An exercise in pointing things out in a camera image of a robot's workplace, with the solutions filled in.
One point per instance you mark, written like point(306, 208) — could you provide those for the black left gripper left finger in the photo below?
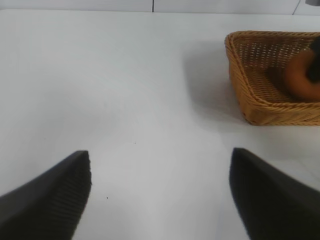
point(42, 200)

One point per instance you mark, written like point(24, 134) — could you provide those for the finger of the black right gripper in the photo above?
point(315, 65)

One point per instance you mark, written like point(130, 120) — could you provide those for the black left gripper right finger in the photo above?
point(275, 205)

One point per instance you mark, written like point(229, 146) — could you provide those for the woven wicker basket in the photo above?
point(262, 112)

